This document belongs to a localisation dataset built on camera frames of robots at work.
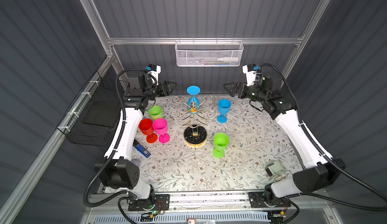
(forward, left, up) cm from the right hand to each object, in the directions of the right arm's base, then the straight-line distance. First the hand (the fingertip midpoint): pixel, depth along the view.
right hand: (230, 86), depth 70 cm
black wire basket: (-12, +65, -9) cm, 67 cm away
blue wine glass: (-4, +18, -8) cm, 20 cm away
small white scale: (-26, -25, -35) cm, 51 cm away
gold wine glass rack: (-5, +19, -39) cm, 43 cm away
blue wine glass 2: (+10, -1, -26) cm, 28 cm away
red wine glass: (-8, +44, -22) cm, 50 cm away
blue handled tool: (-13, +53, -37) cm, 66 cm away
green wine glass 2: (-12, +3, -31) cm, 34 cm away
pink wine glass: (-6, +37, -25) cm, 45 cm away
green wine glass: (+7, +43, -27) cm, 51 cm away
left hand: (+3, +28, -1) cm, 28 cm away
